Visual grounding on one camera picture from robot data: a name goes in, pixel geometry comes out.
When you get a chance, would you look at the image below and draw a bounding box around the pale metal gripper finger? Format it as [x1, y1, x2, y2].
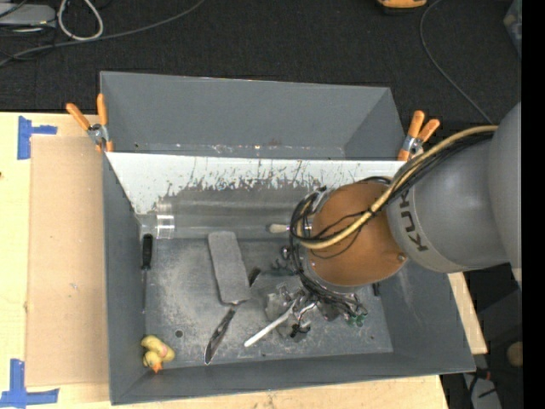
[265, 288, 299, 322]
[243, 307, 300, 349]

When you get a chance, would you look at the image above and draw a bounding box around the clear plastic tube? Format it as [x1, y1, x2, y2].
[138, 200, 301, 241]

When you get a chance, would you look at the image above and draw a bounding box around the brown cardboard board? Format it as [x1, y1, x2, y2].
[24, 134, 112, 388]

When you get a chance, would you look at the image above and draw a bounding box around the yellow toy duck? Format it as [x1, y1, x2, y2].
[140, 334, 176, 374]

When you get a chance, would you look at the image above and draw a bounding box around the black handled screwdriver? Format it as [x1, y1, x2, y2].
[140, 233, 154, 314]

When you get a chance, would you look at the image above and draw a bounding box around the grey metal bin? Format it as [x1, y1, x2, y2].
[99, 71, 477, 405]

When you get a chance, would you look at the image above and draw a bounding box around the grey spatula with metal handle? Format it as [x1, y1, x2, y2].
[203, 230, 253, 366]

